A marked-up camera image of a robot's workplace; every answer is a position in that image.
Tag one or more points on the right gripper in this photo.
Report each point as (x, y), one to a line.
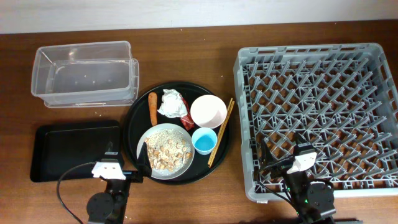
(282, 168)

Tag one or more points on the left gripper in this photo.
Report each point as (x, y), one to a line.
(145, 165)

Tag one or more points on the grey plate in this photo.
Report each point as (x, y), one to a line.
(166, 175)

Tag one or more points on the rice and nut leftovers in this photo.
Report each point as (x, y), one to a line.
(168, 150)

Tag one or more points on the orange carrot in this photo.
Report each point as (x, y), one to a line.
(152, 101)

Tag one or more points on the wooden chopstick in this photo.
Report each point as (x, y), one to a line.
(223, 133)
(221, 130)

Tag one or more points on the white tissue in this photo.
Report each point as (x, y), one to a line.
(172, 105)

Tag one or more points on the red snack wrapper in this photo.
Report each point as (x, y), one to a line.
(187, 121)

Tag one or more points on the light blue cup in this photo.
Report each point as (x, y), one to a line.
(204, 140)

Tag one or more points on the pink bowl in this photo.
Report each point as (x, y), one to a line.
(208, 111)

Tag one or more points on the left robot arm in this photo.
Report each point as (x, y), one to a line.
(110, 206)

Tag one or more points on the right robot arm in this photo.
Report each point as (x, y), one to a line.
(312, 199)

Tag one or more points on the grey dishwasher rack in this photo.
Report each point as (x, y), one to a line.
(342, 98)

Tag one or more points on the round black tray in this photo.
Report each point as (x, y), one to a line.
(137, 122)

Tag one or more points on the black rectangular tray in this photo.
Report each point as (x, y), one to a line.
(59, 147)

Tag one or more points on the clear plastic bin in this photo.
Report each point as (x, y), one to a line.
(86, 75)

